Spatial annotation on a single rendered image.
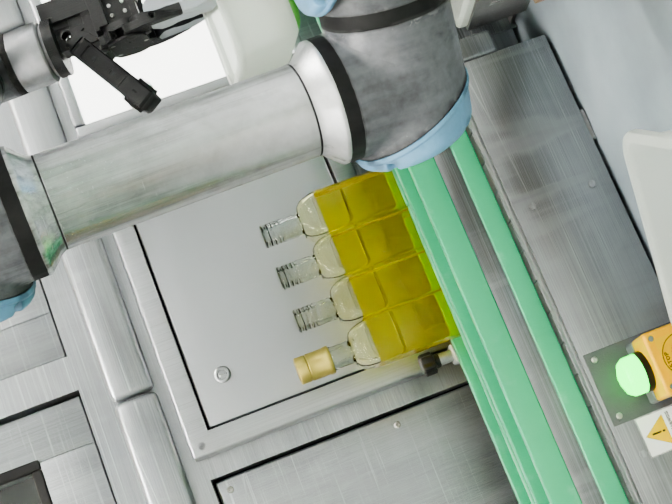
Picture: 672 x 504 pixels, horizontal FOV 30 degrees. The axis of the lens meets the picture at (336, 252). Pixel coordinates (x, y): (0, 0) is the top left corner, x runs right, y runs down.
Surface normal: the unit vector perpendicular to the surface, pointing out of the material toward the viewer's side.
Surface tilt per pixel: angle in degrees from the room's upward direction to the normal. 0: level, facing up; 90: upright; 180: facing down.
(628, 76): 0
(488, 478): 89
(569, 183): 90
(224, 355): 90
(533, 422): 90
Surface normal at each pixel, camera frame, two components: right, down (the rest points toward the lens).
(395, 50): 0.07, 0.43
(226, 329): 0.04, -0.25
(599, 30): -0.93, 0.34
